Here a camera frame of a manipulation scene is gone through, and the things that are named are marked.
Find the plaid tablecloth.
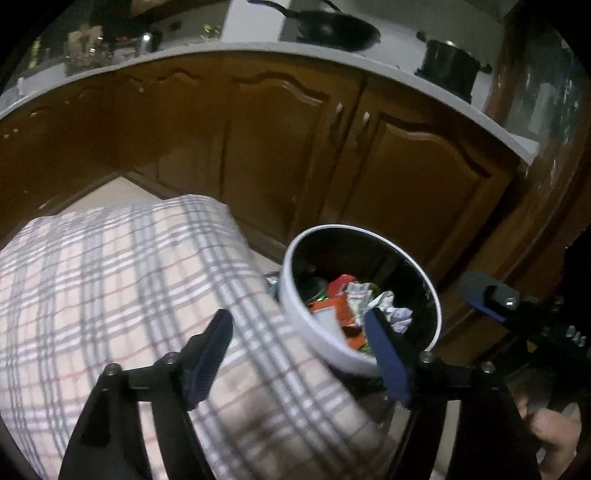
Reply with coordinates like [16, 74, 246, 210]
[0, 194, 403, 480]

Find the green snack wrapper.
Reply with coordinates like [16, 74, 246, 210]
[302, 276, 329, 303]

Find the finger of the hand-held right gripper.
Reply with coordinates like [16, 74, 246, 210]
[459, 271, 525, 325]

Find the white rimmed black trash bin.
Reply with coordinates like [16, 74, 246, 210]
[265, 224, 443, 377]

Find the wooden kitchen cabinet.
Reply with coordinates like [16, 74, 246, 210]
[0, 50, 523, 370]

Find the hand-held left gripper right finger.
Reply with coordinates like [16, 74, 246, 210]
[364, 306, 542, 480]

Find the small white card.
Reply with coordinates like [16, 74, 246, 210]
[316, 308, 345, 341]

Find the person's right hand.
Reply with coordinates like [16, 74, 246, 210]
[516, 396, 583, 480]

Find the steel kettle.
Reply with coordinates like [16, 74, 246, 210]
[137, 29, 163, 55]

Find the crumpled silver foil wrapper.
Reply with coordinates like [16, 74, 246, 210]
[346, 281, 414, 334]

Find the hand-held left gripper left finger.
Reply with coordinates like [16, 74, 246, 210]
[58, 308, 234, 480]

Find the white kitchen countertop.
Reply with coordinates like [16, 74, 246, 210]
[0, 0, 541, 165]

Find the group of counter jars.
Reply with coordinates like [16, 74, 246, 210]
[64, 24, 115, 75]

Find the glass door cupboard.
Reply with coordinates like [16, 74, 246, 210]
[485, 8, 591, 289]

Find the orange snack wrapper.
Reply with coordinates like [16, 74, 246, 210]
[308, 274, 371, 352]

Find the black cooking pot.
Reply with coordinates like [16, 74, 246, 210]
[414, 31, 493, 96]

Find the black frying pan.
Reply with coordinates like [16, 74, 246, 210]
[247, 0, 382, 52]

